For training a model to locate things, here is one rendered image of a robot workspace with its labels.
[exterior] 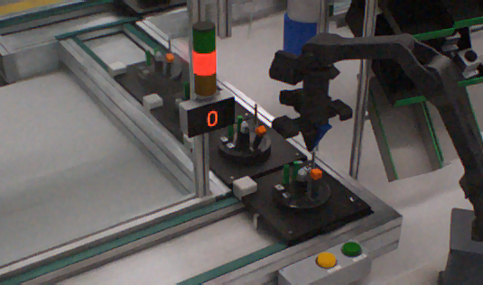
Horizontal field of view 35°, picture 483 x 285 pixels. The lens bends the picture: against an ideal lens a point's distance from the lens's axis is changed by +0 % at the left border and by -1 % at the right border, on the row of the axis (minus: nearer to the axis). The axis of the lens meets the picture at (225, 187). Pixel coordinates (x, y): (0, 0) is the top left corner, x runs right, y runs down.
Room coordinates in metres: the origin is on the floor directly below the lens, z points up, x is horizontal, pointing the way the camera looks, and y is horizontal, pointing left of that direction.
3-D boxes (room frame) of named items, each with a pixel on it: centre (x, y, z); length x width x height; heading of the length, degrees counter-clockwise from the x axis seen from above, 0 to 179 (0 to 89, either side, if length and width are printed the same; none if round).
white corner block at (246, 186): (1.55, -0.05, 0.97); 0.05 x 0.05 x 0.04; 31
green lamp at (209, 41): (1.52, 0.04, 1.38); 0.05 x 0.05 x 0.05
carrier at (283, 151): (1.74, -0.05, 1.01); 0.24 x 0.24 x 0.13; 31
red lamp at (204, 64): (1.52, 0.04, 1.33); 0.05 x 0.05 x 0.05
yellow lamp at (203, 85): (1.52, 0.04, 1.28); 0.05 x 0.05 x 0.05
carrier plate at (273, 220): (1.52, -0.18, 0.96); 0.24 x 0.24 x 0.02; 31
